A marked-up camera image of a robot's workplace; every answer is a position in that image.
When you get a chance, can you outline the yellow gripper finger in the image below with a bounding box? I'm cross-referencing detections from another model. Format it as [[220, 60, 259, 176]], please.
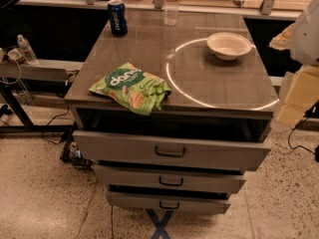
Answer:
[[276, 65, 319, 127], [269, 24, 294, 51]]

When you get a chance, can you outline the bottom grey drawer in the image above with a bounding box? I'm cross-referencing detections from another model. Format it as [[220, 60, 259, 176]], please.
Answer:
[[107, 192, 230, 214]]

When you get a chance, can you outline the grey drawer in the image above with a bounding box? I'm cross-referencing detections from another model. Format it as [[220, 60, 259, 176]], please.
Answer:
[[73, 130, 270, 171], [95, 165, 246, 194], [107, 192, 230, 214]]

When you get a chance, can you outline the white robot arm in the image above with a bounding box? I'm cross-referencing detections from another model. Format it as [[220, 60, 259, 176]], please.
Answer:
[[269, 0, 319, 127]]

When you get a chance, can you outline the black cable on floor left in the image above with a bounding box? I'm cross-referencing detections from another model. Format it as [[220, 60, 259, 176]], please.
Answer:
[[40, 105, 75, 146]]

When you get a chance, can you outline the grey side bench left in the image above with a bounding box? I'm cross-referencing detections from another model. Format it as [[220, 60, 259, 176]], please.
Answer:
[[0, 59, 84, 82]]

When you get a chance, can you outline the green rice chip bag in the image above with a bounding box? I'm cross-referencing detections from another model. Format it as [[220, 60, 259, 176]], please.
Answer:
[[89, 63, 171, 116]]

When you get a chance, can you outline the middle grey drawer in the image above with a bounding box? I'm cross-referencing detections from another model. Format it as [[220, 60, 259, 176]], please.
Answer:
[[95, 165, 246, 194]]

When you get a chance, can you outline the white paper bowl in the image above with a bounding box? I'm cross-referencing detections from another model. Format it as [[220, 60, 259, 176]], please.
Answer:
[[206, 32, 252, 61]]

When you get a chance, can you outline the black cable on floor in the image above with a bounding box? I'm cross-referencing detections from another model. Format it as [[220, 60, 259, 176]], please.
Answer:
[[40, 105, 75, 146], [287, 103, 319, 157]]

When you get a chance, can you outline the grey drawer cabinet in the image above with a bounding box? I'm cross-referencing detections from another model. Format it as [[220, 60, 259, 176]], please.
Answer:
[[65, 9, 279, 201]]

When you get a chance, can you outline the top grey drawer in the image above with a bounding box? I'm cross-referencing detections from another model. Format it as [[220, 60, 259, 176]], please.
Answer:
[[73, 130, 270, 171]]

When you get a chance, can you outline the clear water bottle on table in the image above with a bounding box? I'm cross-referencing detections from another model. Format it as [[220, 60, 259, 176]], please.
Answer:
[[163, 0, 179, 26]]

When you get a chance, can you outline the small water bottle left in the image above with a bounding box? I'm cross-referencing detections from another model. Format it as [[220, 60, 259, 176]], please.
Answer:
[[17, 34, 38, 65]]

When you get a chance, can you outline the black cable on floor right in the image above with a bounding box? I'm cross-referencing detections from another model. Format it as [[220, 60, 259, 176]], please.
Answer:
[[287, 103, 319, 157]]

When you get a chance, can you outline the blue pepsi can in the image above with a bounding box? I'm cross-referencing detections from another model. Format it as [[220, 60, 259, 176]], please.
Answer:
[[108, 0, 128, 36]]

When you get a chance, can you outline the blue tape cross on floor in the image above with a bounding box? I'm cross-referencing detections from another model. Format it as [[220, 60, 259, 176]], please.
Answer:
[[147, 209, 173, 239]]

